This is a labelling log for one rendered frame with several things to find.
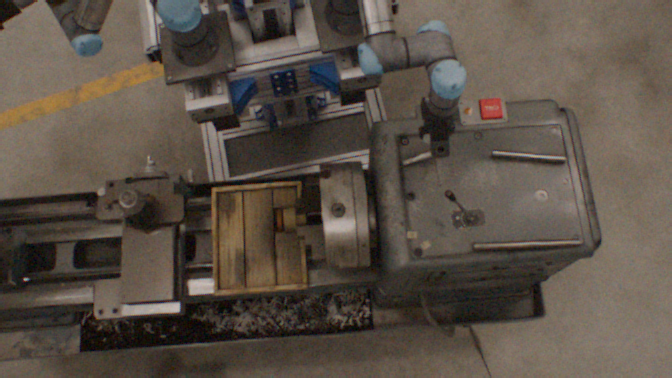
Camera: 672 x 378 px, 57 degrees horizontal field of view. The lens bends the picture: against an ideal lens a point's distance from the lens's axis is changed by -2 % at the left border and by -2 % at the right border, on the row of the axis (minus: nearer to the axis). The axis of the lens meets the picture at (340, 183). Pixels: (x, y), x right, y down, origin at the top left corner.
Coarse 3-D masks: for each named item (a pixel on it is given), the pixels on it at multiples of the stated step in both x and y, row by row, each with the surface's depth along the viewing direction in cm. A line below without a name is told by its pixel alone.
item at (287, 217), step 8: (280, 208) 186; (288, 208) 185; (280, 216) 184; (288, 216) 183; (296, 216) 184; (304, 216) 184; (280, 224) 184; (288, 224) 183; (296, 224) 183; (304, 224) 185; (280, 232) 187; (288, 232) 186; (296, 232) 185
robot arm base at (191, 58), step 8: (208, 32) 190; (200, 40) 187; (208, 40) 190; (216, 40) 194; (176, 48) 190; (184, 48) 188; (192, 48) 188; (200, 48) 189; (208, 48) 193; (216, 48) 195; (176, 56) 194; (184, 56) 191; (192, 56) 191; (200, 56) 192; (208, 56) 193; (184, 64) 195; (192, 64) 194; (200, 64) 194
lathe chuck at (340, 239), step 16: (336, 176) 177; (336, 192) 173; (352, 192) 173; (352, 208) 172; (336, 224) 172; (352, 224) 172; (336, 240) 173; (352, 240) 173; (336, 256) 176; (352, 256) 177
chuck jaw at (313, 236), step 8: (304, 232) 184; (312, 232) 183; (320, 232) 183; (304, 240) 183; (312, 240) 183; (320, 240) 182; (312, 248) 182; (320, 248) 182; (320, 256) 181; (336, 264) 182
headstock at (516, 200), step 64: (384, 128) 178; (512, 128) 176; (576, 128) 176; (384, 192) 173; (512, 192) 170; (576, 192) 170; (384, 256) 170; (448, 256) 165; (512, 256) 165; (576, 256) 166
